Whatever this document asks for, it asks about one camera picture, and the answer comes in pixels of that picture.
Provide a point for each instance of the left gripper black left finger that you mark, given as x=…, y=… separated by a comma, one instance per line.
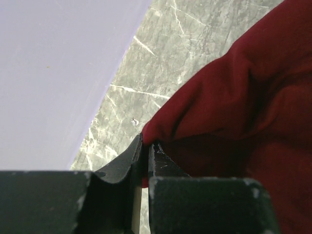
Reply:
x=106, y=201

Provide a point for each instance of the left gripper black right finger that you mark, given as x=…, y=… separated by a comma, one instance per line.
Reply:
x=180, y=204

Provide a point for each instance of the dark red polo shirt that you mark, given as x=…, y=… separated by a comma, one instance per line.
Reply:
x=249, y=114

